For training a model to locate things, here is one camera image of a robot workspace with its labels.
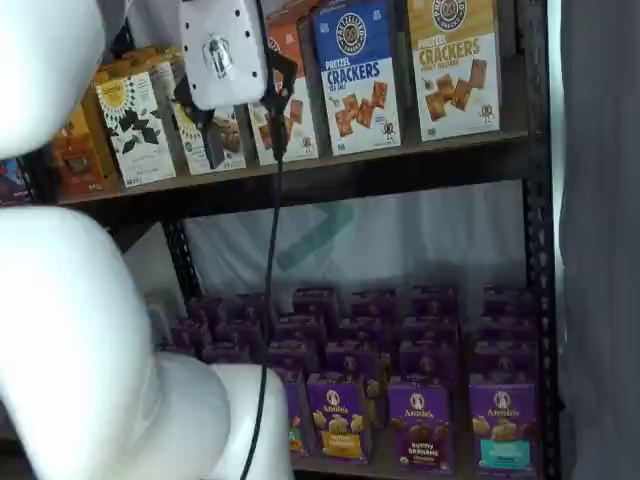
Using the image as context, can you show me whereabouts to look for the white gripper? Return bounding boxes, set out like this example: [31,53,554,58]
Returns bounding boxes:
[172,0,300,171]

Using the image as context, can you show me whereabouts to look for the purple Annie's box brown label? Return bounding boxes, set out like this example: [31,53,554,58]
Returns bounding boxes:
[387,383,456,475]

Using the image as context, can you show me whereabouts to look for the Simple Mills almond bars box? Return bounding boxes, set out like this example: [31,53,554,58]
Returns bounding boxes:
[172,97,248,176]

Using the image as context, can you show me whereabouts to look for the orange cheddar pretzel crackers box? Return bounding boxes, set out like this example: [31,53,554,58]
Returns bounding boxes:
[247,9,320,167]

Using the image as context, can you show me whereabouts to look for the Simple Mills Sweet Thins box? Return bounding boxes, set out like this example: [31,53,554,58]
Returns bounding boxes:
[102,45,185,101]
[94,71,178,189]

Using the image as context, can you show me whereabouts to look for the blue pretzel crackers box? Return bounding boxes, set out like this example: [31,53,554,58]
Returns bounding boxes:
[313,0,403,158]

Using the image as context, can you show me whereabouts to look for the orange snack box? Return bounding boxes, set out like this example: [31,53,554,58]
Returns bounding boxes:
[52,92,122,196]

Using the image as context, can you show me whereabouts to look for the gold pretzel crackers box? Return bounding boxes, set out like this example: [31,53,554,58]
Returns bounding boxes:
[406,0,502,143]

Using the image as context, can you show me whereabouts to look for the purple Annie's box green label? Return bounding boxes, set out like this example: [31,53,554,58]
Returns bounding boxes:
[282,372,312,457]

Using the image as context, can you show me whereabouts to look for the purple Annie's box yellow label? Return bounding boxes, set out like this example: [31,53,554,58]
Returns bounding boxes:
[305,372,384,465]

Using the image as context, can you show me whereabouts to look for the black metal shelf rack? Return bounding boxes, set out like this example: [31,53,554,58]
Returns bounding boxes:
[19,0,561,480]

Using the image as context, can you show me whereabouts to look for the purple Annie's box teal label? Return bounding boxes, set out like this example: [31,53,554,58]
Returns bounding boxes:
[468,383,540,479]

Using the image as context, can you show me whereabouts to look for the white backdrop with teal mark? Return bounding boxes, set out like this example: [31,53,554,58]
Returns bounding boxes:
[122,182,527,324]

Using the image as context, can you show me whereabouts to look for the purple and blue package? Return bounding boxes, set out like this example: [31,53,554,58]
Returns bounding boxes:
[0,158,27,207]

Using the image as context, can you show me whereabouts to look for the pale grey fabric curtain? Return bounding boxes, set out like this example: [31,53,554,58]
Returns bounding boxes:
[549,0,640,480]

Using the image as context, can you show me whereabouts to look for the black cable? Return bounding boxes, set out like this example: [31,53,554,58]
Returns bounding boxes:
[241,0,284,480]

